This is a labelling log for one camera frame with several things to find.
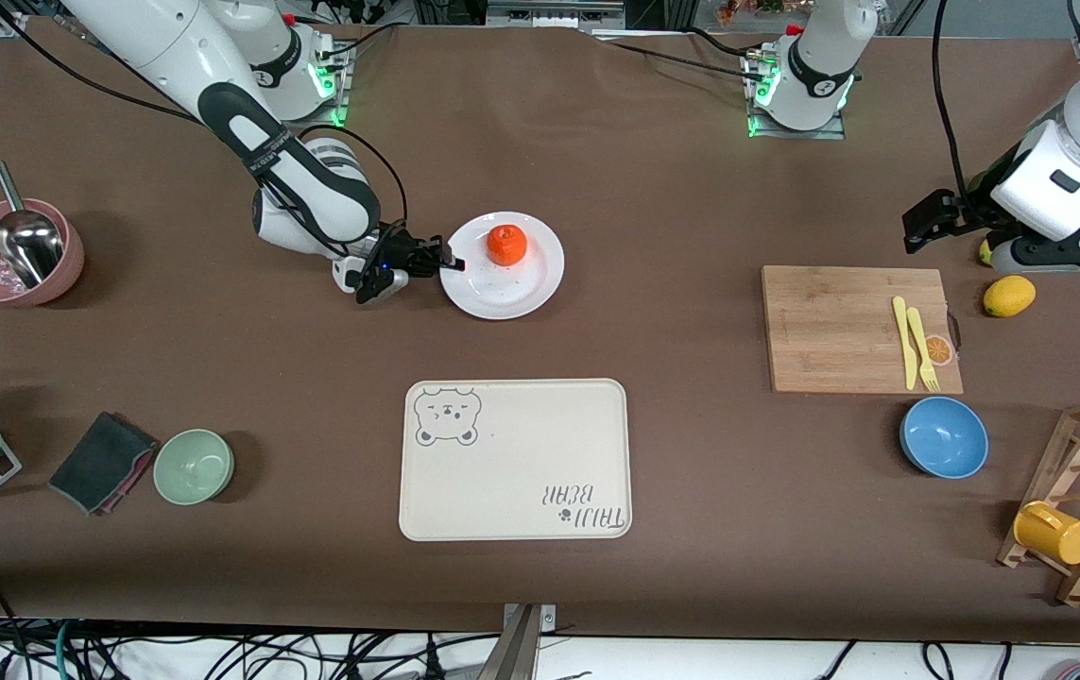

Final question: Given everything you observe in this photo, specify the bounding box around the cream bear print tray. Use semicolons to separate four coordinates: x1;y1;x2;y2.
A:
398;378;633;543

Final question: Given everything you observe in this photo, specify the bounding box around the blue bowl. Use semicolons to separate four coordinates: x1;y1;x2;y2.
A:
900;396;990;480

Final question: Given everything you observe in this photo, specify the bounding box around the yellow plastic knife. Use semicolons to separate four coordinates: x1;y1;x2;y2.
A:
892;297;919;391

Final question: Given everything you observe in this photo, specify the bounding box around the orange fruit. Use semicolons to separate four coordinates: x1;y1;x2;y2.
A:
487;224;529;266

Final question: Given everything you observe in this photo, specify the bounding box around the light green bowl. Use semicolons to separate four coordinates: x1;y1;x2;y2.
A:
153;429;235;506

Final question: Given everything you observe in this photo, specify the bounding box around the metal scoop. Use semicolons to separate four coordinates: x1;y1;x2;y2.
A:
0;161;65;289

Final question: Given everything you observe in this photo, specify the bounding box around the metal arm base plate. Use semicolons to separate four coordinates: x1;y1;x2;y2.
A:
284;42;350;128
747;47;848;141

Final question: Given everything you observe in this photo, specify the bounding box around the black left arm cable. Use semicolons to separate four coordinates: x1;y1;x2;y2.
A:
934;0;973;209

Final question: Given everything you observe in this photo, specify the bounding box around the yellow cup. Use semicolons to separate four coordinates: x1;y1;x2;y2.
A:
1013;501;1080;567

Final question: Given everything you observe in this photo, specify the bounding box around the pink folded cloth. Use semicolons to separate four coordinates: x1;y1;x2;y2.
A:
91;444;159;517

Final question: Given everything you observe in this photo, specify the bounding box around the yellow plastic fork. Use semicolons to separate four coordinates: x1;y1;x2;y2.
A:
907;307;941;393

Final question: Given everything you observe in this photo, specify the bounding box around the black floor cable bundle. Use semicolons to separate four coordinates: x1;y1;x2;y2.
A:
0;567;503;680

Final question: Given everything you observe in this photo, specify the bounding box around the wooden cutting board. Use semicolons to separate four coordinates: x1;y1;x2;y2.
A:
762;265;965;396

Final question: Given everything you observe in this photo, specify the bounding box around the aluminium frame rail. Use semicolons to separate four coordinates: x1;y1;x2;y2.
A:
486;0;626;31

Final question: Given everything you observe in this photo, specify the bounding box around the white round plate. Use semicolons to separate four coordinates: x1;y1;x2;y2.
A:
438;211;566;321

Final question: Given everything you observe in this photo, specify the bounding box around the dark grey folded cloth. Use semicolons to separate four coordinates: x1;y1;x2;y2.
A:
49;412;160;516

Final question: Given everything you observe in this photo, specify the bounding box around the pink bowl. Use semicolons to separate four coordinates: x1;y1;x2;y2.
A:
0;198;85;306

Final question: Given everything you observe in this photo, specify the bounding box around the black base cable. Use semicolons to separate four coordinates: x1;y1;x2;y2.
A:
313;21;401;60
593;38;756;80

